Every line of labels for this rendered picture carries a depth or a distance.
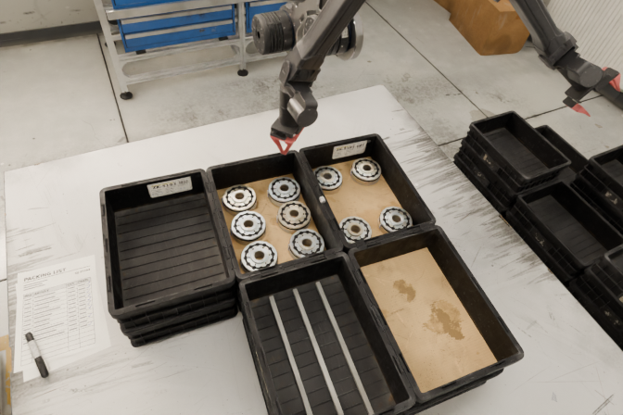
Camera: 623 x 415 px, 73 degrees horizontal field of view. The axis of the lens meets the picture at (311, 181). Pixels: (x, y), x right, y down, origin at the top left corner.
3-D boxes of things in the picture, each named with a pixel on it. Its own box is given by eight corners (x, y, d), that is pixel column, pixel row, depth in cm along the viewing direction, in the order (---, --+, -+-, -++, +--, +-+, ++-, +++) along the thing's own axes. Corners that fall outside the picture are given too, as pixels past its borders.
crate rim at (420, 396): (344, 254, 116) (346, 249, 114) (436, 227, 125) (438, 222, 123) (416, 405, 93) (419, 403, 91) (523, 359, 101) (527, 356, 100)
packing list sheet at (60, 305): (10, 276, 124) (9, 275, 124) (94, 250, 132) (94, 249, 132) (14, 385, 106) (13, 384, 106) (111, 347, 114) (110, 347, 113)
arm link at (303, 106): (314, 60, 104) (284, 57, 100) (336, 85, 98) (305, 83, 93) (299, 100, 112) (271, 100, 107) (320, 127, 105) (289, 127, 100)
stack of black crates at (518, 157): (439, 182, 241) (468, 122, 207) (478, 168, 251) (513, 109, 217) (485, 236, 219) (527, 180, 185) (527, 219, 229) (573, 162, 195)
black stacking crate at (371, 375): (239, 301, 114) (237, 282, 106) (338, 271, 123) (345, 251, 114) (286, 466, 91) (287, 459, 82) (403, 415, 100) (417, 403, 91)
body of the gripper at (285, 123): (308, 118, 116) (310, 96, 111) (292, 140, 110) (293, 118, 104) (286, 111, 118) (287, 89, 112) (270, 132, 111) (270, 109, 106)
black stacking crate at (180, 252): (110, 213, 129) (99, 190, 120) (208, 192, 137) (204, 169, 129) (121, 335, 106) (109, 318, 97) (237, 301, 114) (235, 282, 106)
